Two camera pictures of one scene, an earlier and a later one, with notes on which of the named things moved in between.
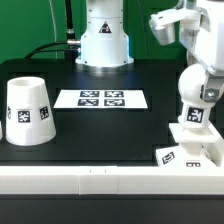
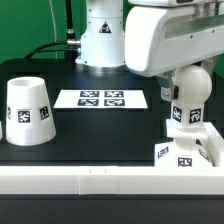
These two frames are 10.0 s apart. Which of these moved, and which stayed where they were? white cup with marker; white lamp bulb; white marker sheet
Moved: white lamp bulb
Stayed: white marker sheet; white cup with marker
